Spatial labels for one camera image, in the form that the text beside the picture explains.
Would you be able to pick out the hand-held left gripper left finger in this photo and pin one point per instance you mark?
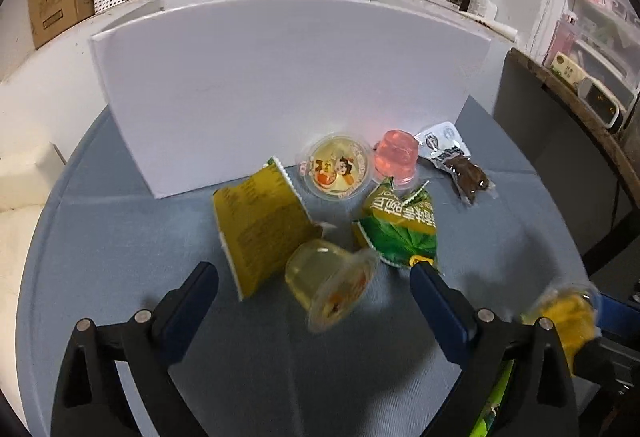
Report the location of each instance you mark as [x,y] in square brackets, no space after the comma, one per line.
[190,312]

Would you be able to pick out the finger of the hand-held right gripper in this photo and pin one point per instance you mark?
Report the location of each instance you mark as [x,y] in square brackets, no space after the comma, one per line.
[620,314]
[610,354]

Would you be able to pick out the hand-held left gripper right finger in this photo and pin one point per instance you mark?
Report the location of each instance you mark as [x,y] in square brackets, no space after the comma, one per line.
[440,312]

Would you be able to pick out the yellow jelly cup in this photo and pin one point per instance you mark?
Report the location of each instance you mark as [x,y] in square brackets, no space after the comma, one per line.
[565,312]
[325,277]
[335,167]

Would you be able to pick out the green leaf print snack packet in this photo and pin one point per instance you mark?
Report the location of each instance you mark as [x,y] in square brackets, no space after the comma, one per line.
[400,229]

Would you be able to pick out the long green snack packet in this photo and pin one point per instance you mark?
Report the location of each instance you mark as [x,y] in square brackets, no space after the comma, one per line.
[492,404]

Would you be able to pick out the yellow snack packet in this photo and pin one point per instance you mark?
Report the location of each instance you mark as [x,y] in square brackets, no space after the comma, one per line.
[260,222]

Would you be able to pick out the dark meat snack packet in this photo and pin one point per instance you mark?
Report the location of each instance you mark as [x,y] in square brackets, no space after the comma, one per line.
[462,167]

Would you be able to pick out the pink jelly cup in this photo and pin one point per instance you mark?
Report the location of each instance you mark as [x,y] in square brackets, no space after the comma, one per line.
[397,154]

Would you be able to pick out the white foam board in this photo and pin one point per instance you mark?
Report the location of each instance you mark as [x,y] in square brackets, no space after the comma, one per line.
[275,92]

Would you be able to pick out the white device with dark screen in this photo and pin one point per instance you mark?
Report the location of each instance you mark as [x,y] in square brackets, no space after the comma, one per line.
[602,99]

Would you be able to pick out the pale yellow box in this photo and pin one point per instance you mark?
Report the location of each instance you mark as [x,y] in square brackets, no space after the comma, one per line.
[567,67]

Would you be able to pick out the clear plastic organizer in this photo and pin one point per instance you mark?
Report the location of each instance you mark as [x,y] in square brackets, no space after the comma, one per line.
[607,32]

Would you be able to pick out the pink bottle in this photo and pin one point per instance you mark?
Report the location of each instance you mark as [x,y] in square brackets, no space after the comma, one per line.
[567,34]

